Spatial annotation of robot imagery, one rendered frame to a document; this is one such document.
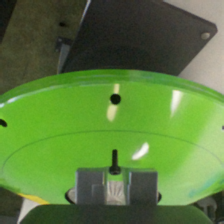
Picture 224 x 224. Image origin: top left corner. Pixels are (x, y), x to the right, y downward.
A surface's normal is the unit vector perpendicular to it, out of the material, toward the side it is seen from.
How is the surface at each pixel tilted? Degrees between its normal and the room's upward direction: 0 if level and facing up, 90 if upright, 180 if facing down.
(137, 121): 23
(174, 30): 0
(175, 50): 0
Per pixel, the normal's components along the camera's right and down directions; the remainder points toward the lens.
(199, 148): 0.22, 0.60
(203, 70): -0.01, 0.82
